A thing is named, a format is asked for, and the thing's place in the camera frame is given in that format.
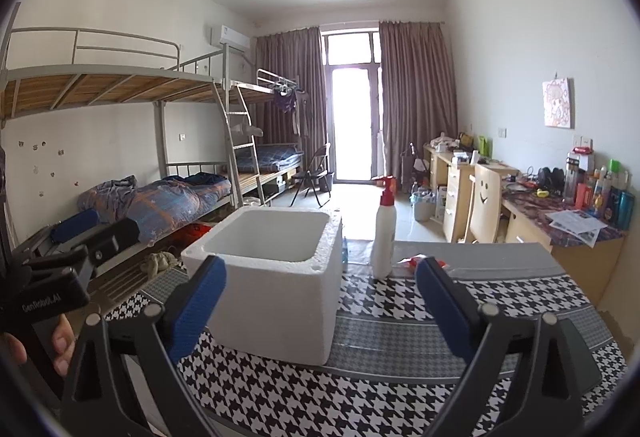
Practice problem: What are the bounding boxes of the metal bed ladder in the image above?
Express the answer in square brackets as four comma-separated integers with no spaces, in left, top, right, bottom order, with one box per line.
[212,80,264,209]

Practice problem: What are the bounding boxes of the white bucket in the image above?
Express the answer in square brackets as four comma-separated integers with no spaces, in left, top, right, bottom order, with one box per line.
[411,191,434,222]

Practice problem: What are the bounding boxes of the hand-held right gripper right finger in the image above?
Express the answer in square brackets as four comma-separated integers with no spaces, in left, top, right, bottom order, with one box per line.
[415,257,586,437]

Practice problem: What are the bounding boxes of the wooden desk with drawers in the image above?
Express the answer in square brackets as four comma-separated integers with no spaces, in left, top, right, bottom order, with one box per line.
[424,144,521,243]

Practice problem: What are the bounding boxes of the brown curtain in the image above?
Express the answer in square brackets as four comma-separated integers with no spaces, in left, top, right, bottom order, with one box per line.
[378,20,458,178]
[254,27,326,188]

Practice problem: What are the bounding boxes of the red plastic bag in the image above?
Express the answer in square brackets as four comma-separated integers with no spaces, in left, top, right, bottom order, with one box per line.
[182,223,214,244]

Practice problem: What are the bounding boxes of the white foam box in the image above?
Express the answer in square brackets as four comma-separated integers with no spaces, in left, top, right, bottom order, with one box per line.
[181,208,345,366]

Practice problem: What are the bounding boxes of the wooden desk with patterned cover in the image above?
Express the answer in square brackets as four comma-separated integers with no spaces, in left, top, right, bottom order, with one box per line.
[500,182,627,309]

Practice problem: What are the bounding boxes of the white lotion pump bottle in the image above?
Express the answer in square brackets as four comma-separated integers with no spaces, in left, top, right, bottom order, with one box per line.
[371,176,399,280]

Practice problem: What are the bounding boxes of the wall picture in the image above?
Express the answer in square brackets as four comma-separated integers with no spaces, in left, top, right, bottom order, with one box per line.
[542,78,575,129]

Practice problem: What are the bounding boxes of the metal bunk bed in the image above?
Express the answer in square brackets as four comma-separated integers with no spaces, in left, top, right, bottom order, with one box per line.
[0,2,237,299]
[225,68,309,209]

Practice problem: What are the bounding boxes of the wooden smiley face chair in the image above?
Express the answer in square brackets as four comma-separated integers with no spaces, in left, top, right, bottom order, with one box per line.
[467,164,504,245]

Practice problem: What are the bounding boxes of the person's left hand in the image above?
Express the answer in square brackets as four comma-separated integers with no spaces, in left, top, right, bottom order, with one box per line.
[0,316,77,377]

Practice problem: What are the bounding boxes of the blue plaid quilt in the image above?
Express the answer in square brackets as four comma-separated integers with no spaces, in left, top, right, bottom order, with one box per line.
[77,174,234,239]

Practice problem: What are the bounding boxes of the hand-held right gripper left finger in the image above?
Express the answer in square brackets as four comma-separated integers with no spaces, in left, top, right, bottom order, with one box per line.
[60,256,227,437]

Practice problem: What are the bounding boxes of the printed papers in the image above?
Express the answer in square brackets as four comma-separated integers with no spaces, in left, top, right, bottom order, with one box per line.
[545,208,609,248]

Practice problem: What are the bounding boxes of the black headphones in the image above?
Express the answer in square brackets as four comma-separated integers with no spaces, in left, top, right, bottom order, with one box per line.
[537,167,564,191]

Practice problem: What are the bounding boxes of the beige cloth bundle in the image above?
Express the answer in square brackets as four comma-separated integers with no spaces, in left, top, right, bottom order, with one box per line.
[142,252,179,279]

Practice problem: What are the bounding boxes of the glass balcony door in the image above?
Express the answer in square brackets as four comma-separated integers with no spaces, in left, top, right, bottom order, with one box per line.
[320,30,383,183]

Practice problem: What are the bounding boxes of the white air conditioner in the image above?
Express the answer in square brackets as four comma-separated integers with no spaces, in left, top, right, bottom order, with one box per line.
[210,24,251,51]

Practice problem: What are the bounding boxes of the houndstooth tablecloth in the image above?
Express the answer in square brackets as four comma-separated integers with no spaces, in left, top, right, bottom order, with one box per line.
[102,241,629,437]

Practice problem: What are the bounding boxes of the hanging dark clothes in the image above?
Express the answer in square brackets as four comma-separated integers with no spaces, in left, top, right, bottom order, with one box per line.
[272,87,307,138]

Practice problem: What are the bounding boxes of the red snack packet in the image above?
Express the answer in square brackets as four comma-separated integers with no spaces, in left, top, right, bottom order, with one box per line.
[397,255,448,271]

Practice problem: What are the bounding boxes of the black folding chair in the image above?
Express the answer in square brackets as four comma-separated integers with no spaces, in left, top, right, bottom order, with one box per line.
[290,143,334,208]

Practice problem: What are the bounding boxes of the group of bottles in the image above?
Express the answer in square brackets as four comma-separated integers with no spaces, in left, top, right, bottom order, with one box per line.
[564,152,636,231]

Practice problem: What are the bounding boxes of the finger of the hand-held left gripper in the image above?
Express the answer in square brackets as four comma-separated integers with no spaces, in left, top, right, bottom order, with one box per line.
[30,210,102,250]
[22,216,142,288]

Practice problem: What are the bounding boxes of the blue checked mattress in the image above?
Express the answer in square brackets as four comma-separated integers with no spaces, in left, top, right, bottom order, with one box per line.
[235,143,304,173]

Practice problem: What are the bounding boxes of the dark trolley bag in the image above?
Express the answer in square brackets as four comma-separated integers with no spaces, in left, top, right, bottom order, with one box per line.
[402,142,431,184]

